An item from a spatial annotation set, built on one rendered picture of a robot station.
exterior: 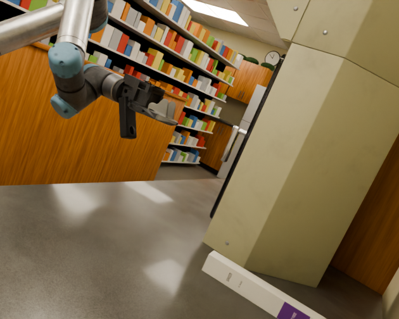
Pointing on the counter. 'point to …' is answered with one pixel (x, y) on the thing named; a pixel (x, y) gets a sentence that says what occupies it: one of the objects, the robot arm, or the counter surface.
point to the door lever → (232, 142)
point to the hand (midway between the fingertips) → (172, 124)
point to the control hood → (287, 17)
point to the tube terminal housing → (318, 139)
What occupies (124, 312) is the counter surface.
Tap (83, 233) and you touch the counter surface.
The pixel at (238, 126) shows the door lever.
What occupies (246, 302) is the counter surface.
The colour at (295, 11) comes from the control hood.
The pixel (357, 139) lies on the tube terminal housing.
